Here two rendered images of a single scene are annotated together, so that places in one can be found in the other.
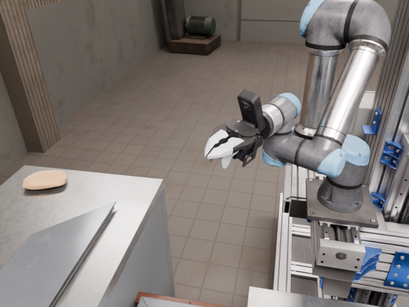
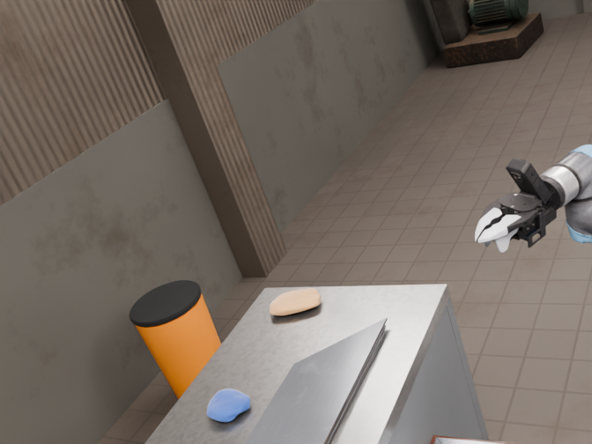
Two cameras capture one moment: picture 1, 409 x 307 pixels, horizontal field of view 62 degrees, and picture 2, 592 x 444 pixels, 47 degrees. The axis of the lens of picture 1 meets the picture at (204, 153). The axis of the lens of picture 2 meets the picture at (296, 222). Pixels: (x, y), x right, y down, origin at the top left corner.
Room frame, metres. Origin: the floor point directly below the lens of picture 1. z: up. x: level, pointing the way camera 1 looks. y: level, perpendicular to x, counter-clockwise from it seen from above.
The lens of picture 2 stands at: (-0.52, -0.14, 2.09)
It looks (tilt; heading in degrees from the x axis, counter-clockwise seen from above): 24 degrees down; 22
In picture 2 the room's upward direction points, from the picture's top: 20 degrees counter-clockwise
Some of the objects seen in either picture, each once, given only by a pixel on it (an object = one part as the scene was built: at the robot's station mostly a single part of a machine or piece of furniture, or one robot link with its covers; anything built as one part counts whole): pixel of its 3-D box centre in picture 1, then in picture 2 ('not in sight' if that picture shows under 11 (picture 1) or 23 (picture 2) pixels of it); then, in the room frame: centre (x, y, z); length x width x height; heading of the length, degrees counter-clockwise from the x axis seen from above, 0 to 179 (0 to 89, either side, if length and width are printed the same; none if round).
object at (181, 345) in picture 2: not in sight; (186, 346); (2.01, 1.71, 0.29); 0.38 x 0.37 x 0.58; 76
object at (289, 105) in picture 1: (279, 112); (578, 171); (0.83, -0.20, 1.43); 0.11 x 0.08 x 0.09; 140
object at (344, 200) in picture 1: (341, 187); not in sight; (0.94, -0.47, 1.09); 0.15 x 0.15 x 0.10
